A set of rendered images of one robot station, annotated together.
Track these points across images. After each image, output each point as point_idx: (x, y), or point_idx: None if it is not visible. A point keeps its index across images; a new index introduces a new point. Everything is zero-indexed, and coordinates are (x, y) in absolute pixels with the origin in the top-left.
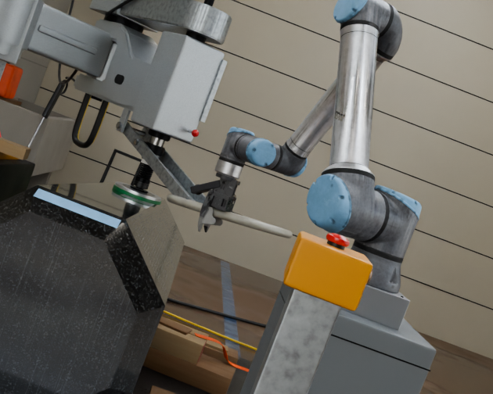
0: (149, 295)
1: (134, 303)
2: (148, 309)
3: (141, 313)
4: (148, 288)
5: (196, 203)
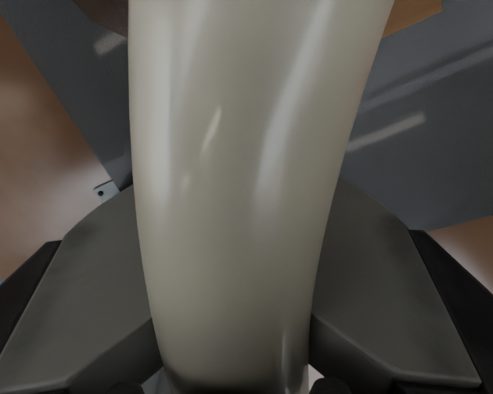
0: (120, 16)
1: (77, 2)
2: (124, 35)
3: (106, 27)
4: (112, 2)
5: (147, 77)
